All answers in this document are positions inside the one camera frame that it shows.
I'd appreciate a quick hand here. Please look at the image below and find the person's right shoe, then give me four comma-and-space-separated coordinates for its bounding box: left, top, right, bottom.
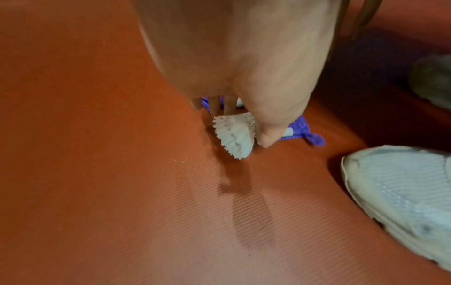
408, 54, 451, 111

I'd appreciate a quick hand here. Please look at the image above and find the person's shoe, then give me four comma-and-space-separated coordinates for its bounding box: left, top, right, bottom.
341, 145, 451, 272
408, 54, 451, 111

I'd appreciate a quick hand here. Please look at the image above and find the purple cloth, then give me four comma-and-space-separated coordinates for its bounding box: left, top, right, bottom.
201, 96, 326, 146

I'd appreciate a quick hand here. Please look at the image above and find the person's left hand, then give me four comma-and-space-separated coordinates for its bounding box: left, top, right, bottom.
132, 0, 341, 149

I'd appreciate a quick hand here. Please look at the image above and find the person's left shoe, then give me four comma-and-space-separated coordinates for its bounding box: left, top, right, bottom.
341, 145, 451, 272

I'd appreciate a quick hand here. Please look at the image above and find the white shuttlecock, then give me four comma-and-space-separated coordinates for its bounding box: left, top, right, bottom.
212, 112, 257, 160

